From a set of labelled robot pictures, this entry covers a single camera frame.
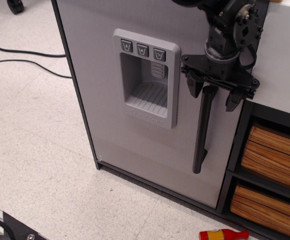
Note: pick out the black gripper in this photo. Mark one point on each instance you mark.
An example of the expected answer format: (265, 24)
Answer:
(228, 75)

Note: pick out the black door handle bar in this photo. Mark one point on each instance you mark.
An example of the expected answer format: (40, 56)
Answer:
(204, 115)

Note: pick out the grey toy fridge door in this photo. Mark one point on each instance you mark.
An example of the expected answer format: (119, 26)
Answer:
(163, 157)

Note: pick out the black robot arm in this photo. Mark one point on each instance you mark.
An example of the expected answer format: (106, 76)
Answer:
(229, 51)

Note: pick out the grey ice water dispenser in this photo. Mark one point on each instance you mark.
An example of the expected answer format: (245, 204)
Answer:
(149, 71)

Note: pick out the dark grey toy kitchen cabinet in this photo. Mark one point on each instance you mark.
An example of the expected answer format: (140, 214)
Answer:
(252, 113)

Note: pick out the upper wooden striped basket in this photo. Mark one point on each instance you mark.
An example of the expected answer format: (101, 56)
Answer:
(267, 153)

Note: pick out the wooden striped basket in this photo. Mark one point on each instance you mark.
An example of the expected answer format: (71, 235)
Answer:
(267, 153)
(261, 208)

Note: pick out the lower wooden striped basket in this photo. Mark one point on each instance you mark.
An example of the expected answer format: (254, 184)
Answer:
(261, 208)

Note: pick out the red toy ketchup bottle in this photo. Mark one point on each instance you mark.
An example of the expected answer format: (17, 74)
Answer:
(223, 234)

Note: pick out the black caster wheel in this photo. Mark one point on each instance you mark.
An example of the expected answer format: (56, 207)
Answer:
(15, 6)

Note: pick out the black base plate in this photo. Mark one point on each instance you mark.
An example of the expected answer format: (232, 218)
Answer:
(20, 230)

